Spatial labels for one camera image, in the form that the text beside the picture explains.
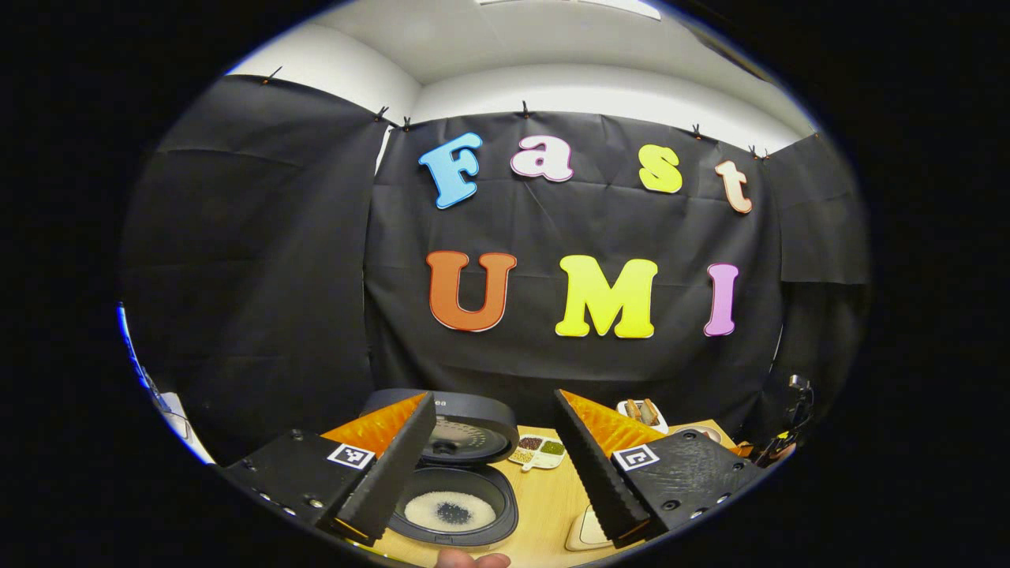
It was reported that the dark grey rice cooker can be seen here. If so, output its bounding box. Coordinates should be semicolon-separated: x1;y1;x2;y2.
359;388;522;549

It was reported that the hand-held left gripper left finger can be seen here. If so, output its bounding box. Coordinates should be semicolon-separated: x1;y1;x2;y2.
223;390;437;547

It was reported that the clear container of rice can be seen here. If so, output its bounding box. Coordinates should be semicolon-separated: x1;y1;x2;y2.
565;505;613;551

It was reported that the white divided dish of beans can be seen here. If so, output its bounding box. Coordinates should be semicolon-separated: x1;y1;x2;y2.
509;434;567;472

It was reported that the computer monitor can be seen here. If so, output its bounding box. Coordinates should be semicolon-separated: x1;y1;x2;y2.
117;304;159;395

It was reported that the white box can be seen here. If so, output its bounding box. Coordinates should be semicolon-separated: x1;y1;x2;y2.
156;390;215;465

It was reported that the black backdrop cloth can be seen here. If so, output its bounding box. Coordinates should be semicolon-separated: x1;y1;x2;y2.
118;75;873;466

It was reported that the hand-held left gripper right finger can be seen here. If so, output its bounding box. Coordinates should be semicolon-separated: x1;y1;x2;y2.
551;389;768;551

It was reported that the ceiling light panel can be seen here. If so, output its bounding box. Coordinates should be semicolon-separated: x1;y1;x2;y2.
477;0;662;21

